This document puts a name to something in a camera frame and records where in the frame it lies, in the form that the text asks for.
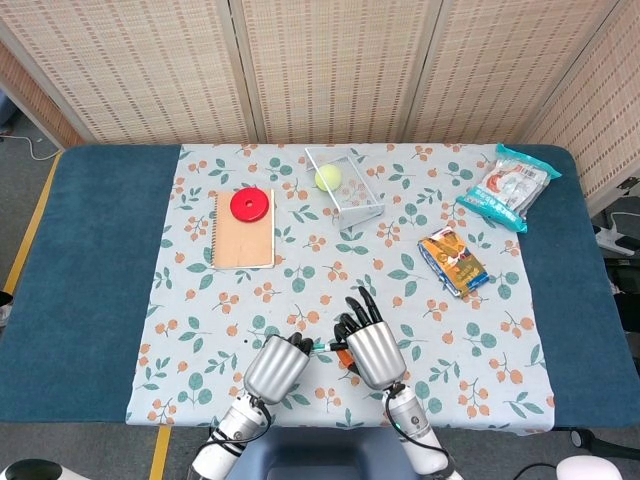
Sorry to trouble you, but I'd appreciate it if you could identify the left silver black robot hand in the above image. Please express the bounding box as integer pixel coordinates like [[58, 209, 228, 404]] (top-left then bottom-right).
[[242, 332, 315, 405]]

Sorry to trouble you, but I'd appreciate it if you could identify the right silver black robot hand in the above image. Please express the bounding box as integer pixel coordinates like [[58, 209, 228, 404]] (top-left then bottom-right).
[[333, 285, 407, 390]]

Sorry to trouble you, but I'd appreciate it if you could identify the right white robot shoulder housing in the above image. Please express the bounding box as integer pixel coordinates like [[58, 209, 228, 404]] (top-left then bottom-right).
[[556, 453, 617, 480]]

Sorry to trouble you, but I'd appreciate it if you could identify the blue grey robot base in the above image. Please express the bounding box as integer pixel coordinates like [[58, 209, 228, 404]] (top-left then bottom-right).
[[207, 427, 424, 480]]

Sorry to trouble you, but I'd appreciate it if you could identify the left white robot shoulder housing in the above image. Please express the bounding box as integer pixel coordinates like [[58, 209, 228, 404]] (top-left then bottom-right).
[[0, 458, 65, 480]]

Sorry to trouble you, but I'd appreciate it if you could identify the floral print tablecloth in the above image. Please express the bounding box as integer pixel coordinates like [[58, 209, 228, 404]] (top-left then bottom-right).
[[124, 143, 557, 431]]

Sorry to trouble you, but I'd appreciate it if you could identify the yellow blue snack packet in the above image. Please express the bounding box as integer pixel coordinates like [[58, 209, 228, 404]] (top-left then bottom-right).
[[417, 227, 490, 299]]

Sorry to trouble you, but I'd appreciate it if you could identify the brown spiral notebook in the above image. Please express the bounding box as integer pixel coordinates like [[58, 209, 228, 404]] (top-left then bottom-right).
[[208, 188, 277, 271]]

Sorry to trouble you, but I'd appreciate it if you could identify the red plastic disc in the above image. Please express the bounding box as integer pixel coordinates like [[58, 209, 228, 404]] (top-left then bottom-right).
[[229, 187, 272, 222]]

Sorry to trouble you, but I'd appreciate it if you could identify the yellow tennis ball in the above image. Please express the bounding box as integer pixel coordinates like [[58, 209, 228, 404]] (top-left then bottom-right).
[[314, 164, 343, 192]]

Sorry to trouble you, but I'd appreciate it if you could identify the teal white snack bag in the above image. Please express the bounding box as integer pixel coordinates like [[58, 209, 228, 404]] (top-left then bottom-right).
[[454, 142, 563, 235]]

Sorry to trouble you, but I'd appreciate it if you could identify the black table knob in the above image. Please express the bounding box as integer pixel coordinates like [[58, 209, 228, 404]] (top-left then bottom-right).
[[571, 428, 601, 451]]

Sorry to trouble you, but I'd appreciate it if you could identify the dark blue table cover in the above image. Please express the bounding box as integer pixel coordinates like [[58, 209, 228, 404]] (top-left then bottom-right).
[[0, 143, 640, 432]]

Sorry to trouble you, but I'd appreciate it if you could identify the white power strip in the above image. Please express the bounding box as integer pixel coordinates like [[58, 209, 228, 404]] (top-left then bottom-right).
[[593, 212, 640, 257]]

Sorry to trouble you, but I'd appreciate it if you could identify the bamboo folding screen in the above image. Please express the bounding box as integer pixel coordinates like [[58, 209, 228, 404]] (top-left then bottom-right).
[[0, 0, 640, 214]]

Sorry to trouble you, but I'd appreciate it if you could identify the white wire basket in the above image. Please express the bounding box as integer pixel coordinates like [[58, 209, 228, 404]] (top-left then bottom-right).
[[304, 145, 387, 231]]

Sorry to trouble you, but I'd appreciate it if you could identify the black floor cable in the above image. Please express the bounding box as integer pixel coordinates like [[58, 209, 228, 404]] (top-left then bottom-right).
[[514, 462, 561, 480]]

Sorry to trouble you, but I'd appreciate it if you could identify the white floor cable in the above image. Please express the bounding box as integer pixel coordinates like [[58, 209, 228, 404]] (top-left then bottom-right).
[[0, 132, 64, 162]]

